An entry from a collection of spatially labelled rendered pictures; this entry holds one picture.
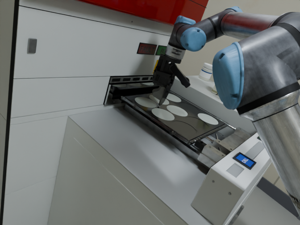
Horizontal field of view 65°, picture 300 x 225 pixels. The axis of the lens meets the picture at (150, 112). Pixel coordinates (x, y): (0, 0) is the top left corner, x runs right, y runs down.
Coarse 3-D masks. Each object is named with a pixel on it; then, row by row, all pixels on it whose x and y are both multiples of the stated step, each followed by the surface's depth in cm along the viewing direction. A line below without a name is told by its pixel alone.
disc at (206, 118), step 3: (198, 114) 108; (201, 114) 110; (204, 114) 111; (201, 117) 106; (204, 117) 107; (207, 117) 108; (210, 117) 110; (204, 120) 104; (207, 120) 105; (210, 120) 106; (213, 120) 108; (216, 120) 109; (210, 123) 103; (213, 123) 104; (216, 123) 105
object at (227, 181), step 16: (256, 144) 84; (224, 160) 65; (256, 160) 71; (208, 176) 61; (224, 176) 58; (240, 176) 60; (256, 176) 68; (208, 192) 61; (224, 192) 59; (240, 192) 56; (208, 208) 62; (224, 208) 59
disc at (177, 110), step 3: (168, 105) 106; (171, 105) 108; (168, 108) 103; (171, 108) 104; (174, 108) 105; (177, 108) 106; (180, 108) 108; (171, 111) 101; (174, 111) 102; (177, 111) 103; (180, 111) 105; (183, 111) 106; (177, 114) 100; (180, 114) 101; (183, 114) 103; (186, 114) 103
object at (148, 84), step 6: (108, 84) 95; (114, 84) 96; (120, 84) 99; (126, 84) 102; (132, 84) 105; (138, 84) 108; (144, 84) 111; (150, 84) 115; (156, 84) 119; (108, 90) 96; (114, 90) 98; (108, 96) 97; (108, 102) 99; (114, 102) 102; (120, 102) 105
